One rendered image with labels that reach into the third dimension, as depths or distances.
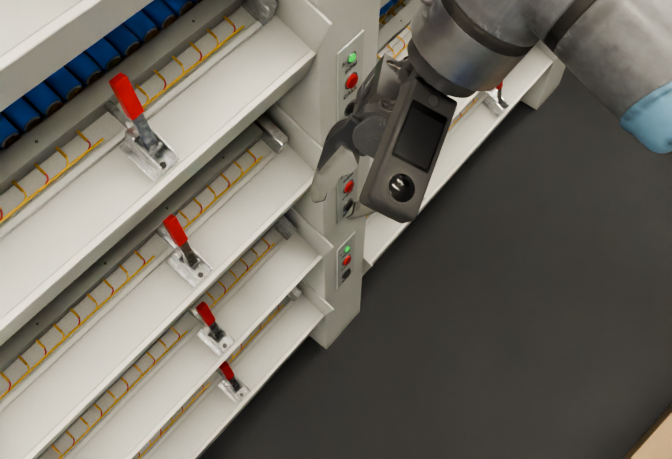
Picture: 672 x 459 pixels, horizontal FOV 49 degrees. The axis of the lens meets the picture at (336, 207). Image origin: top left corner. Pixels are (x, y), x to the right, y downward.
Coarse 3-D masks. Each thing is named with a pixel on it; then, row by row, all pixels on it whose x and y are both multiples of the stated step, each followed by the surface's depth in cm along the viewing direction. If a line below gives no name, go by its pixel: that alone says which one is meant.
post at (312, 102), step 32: (320, 0) 63; (352, 0) 67; (352, 32) 71; (320, 64) 69; (288, 96) 77; (320, 96) 73; (320, 128) 77; (320, 224) 94; (352, 224) 103; (320, 288) 110; (352, 288) 121; (320, 320) 121
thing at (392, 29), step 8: (416, 0) 92; (408, 8) 91; (416, 8) 92; (400, 16) 91; (408, 16) 91; (392, 24) 90; (400, 24) 90; (408, 24) 92; (384, 32) 89; (392, 32) 90; (400, 32) 92; (384, 40) 89
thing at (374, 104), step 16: (416, 48) 60; (384, 64) 67; (400, 64) 69; (416, 64) 60; (368, 80) 71; (384, 80) 66; (400, 80) 67; (432, 80) 60; (448, 80) 59; (368, 96) 69; (384, 96) 64; (464, 96) 61; (368, 112) 64; (384, 112) 64; (368, 128) 65; (384, 128) 64; (368, 144) 66
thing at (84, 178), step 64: (192, 0) 65; (256, 0) 64; (128, 64) 59; (192, 64) 63; (256, 64) 65; (0, 128) 55; (64, 128) 56; (128, 128) 57; (192, 128) 62; (0, 192) 55; (64, 192) 57; (128, 192) 59; (0, 256) 54; (64, 256) 56; (0, 320) 53
